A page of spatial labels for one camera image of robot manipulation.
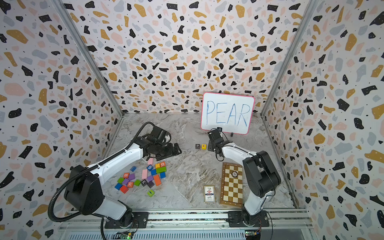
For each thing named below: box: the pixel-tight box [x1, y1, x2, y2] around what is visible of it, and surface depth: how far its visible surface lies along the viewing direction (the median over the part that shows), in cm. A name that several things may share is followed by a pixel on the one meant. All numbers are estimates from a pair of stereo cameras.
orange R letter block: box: [127, 181, 134, 188], surface depth 86 cm
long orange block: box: [153, 174, 162, 186], surface depth 89 cm
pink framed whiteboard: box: [200, 92, 256, 135], surface depth 105 cm
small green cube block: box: [134, 179, 142, 187], surface depth 87 cm
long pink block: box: [141, 169, 148, 179], surface depth 90 cm
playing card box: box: [204, 185, 216, 204], surface depth 83 cm
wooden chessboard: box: [219, 162, 244, 208], surface depth 85 cm
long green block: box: [156, 166, 167, 174], surface depth 92 cm
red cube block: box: [120, 185, 129, 194], surface depth 84 cm
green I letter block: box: [147, 189, 155, 197], surface depth 83 cm
